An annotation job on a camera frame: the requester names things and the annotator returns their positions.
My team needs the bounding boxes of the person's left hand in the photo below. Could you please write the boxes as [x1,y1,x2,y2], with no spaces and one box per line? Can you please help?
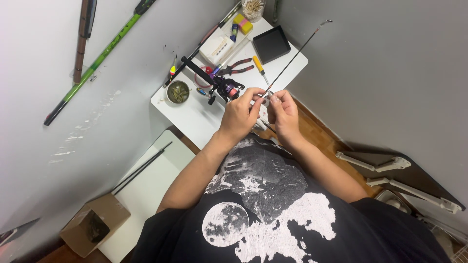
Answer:
[219,87,267,142]

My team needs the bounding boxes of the person's right hand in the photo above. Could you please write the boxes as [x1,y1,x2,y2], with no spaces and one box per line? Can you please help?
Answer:
[266,90,302,142]

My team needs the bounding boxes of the thin black rod tip section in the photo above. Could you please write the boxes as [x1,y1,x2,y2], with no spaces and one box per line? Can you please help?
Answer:
[256,19,333,135]

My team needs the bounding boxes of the black purple spinning reel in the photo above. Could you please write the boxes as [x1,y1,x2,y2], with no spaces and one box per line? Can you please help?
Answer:
[206,75,246,106]

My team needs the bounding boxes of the red black pliers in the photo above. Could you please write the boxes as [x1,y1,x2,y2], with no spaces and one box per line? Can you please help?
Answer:
[218,58,255,76]

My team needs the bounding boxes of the red line coil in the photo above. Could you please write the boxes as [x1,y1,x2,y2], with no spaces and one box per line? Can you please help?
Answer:
[194,66,215,89]

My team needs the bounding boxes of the clear plastic tube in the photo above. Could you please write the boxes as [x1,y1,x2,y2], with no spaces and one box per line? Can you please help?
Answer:
[211,36,252,75]

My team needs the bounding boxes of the round tin of lures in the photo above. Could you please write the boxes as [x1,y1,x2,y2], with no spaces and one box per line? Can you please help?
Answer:
[166,80,191,104]

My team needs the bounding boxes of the white cardboard packet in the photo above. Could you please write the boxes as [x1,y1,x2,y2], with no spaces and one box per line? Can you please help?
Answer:
[199,35,236,66]

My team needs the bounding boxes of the black square tray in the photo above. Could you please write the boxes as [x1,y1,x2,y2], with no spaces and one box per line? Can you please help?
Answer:
[252,25,292,65]

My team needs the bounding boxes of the yellow red fishing float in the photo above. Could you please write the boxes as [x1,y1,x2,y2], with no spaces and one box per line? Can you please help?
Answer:
[168,55,178,84]

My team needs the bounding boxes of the slim black pink fishing rod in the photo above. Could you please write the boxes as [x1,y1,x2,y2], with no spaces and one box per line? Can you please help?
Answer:
[163,1,243,88]

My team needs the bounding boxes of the yellow pink foam block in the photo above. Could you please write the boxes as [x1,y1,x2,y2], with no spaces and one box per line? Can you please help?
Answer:
[234,13,254,35]

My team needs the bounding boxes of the jar of wooden sticks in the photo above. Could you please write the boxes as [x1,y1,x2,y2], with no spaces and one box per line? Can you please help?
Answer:
[241,0,265,23]

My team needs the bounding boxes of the black moon print t-shirt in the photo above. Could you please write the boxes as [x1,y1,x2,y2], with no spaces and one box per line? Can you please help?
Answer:
[131,133,452,263]

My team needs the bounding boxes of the white flat board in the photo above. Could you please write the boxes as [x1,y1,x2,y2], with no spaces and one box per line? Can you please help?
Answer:
[98,130,196,263]

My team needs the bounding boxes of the white round appliance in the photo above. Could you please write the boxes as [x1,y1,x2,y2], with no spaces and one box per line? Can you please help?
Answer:
[374,189,412,215]

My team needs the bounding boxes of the dark folding table top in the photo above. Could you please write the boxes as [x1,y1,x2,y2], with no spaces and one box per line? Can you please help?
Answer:
[336,141,467,214]

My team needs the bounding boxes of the green telescopic fishing rod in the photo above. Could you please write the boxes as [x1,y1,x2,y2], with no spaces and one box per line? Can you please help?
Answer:
[43,0,156,126]

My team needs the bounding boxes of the brown telescopic fishing rod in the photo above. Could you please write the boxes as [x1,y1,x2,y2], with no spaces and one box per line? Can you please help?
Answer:
[72,0,98,85]

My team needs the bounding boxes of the brown cardboard box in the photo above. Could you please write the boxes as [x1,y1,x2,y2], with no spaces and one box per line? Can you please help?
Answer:
[59,193,131,258]

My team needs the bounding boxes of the dark flat panel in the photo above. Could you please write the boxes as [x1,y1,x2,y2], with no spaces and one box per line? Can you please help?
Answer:
[0,218,41,248]

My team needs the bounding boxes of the yellow handle screwdriver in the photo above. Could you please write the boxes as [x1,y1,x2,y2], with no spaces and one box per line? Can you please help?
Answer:
[253,55,270,86]

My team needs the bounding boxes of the black rod handle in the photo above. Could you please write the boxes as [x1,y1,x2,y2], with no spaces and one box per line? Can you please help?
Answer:
[181,56,221,85]

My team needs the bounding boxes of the white folding bracket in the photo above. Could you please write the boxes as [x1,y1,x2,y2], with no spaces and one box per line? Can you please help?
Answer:
[366,177,463,215]
[336,151,412,173]

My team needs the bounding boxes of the white wire basket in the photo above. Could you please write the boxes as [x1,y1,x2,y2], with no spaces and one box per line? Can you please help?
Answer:
[417,215,468,263]

